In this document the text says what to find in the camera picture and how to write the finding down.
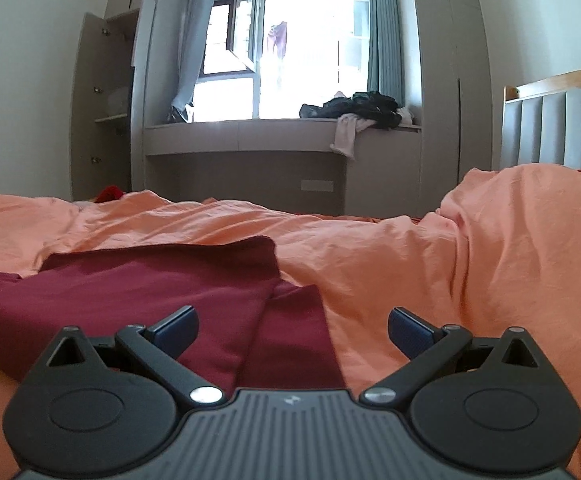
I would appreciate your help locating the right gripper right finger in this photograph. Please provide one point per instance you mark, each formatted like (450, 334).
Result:
(432, 353)

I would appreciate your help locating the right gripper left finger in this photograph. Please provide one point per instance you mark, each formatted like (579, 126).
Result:
(155, 350)

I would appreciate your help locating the maroon long-sleeve shirt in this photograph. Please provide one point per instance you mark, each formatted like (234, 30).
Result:
(255, 329)

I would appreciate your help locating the dark clothes pile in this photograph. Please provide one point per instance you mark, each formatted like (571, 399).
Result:
(385, 111)

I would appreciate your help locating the orange duvet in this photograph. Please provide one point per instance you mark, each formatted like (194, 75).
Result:
(503, 249)

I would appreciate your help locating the red object on floor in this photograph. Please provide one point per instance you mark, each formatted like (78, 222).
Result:
(109, 194)

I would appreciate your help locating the grey window bench desk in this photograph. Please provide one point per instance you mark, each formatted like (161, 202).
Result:
(263, 161)

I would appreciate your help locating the pale pink hanging garment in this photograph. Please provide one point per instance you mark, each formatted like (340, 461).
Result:
(348, 126)

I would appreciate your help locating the grey padded headboard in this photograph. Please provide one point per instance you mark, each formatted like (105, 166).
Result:
(542, 122)

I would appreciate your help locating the grey right curtain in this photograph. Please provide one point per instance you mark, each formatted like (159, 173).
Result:
(385, 70)

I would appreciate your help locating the grey curtain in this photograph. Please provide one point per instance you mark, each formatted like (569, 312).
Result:
(192, 54)
(385, 70)

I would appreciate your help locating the open grey wardrobe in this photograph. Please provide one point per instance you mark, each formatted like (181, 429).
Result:
(107, 105)

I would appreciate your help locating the tall grey closet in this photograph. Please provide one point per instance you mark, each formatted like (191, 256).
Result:
(456, 96)

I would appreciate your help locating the purple garment outside window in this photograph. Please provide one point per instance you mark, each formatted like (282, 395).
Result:
(276, 40)

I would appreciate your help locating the grey left curtain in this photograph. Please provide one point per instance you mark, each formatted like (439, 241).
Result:
(192, 54)

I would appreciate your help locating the window with frame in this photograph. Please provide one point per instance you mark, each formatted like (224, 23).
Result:
(264, 59)

